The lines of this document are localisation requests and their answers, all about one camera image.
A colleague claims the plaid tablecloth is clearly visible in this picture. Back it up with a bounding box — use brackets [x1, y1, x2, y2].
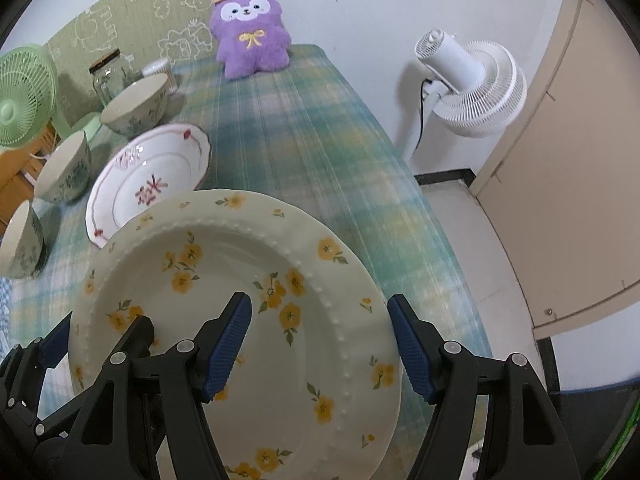
[0, 44, 493, 480]

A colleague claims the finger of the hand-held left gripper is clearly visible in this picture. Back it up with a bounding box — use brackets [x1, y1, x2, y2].
[0, 312, 76, 461]

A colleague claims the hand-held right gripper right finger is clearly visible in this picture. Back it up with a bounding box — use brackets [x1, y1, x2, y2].
[389, 294, 583, 480]

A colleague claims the glass jar with lid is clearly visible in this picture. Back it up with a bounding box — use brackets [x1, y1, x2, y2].
[89, 49, 132, 108]

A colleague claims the yellow floral cream plate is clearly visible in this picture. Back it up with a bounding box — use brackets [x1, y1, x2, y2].
[67, 189, 403, 480]

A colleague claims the cotton swab container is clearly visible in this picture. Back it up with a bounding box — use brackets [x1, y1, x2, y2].
[141, 58, 178, 96]

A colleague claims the large green floral ceramic bowl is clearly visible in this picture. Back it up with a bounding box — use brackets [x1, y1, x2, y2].
[100, 73, 170, 137]

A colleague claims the black fan cable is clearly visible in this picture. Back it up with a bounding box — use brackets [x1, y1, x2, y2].
[418, 78, 434, 150]

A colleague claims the green desk fan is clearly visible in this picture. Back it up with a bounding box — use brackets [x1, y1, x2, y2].
[0, 46, 103, 150]

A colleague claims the beige wooden door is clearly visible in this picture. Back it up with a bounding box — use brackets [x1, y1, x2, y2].
[470, 0, 640, 343]

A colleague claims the green cartoon print mat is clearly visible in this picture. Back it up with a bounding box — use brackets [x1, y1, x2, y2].
[47, 0, 228, 128]

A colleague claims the red floral white plate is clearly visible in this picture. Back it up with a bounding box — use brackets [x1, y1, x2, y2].
[85, 122, 212, 250]

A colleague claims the white standing fan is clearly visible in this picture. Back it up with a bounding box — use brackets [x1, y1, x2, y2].
[395, 29, 528, 161]

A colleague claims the purple plush toy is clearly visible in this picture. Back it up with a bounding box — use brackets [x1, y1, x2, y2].
[209, 0, 293, 80]

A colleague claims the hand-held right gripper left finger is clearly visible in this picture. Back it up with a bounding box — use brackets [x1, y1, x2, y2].
[50, 291, 252, 480]

